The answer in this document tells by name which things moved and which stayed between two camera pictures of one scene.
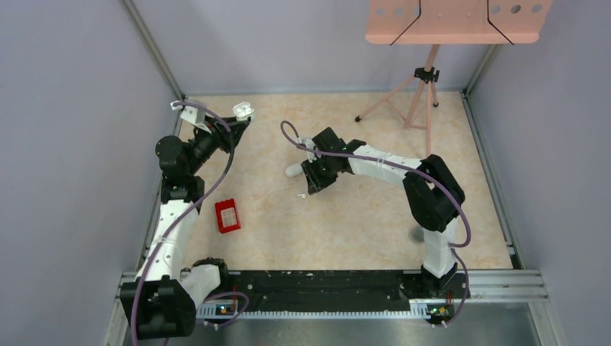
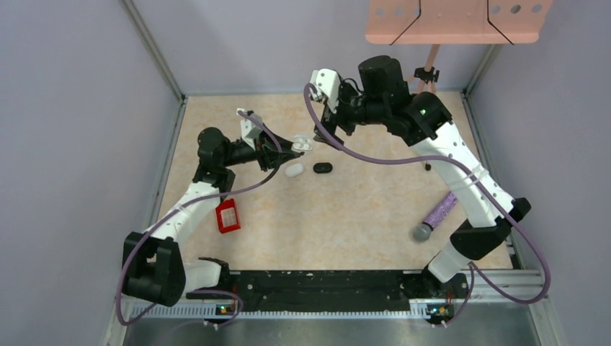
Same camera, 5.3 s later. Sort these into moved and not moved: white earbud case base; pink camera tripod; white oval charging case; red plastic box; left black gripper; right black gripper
Moved: left black gripper; white earbud case base; right black gripper
Not moved: pink camera tripod; red plastic box; white oval charging case
